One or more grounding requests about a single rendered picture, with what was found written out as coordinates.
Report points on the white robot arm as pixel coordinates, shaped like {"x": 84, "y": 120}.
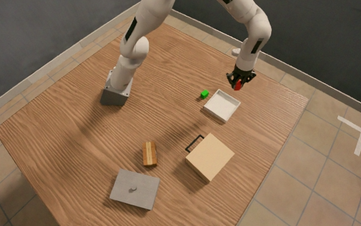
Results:
{"x": 151, "y": 14}

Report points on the grey lid with small knob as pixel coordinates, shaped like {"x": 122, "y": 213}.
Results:
{"x": 135, "y": 189}

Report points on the red block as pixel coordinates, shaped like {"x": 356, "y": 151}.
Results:
{"x": 238, "y": 86}

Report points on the small green block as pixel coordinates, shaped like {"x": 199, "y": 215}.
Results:
{"x": 204, "y": 94}

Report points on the light wooden cabinet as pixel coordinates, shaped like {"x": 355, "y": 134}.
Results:
{"x": 208, "y": 157}

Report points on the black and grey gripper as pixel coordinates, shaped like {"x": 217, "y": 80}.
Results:
{"x": 240, "y": 74}

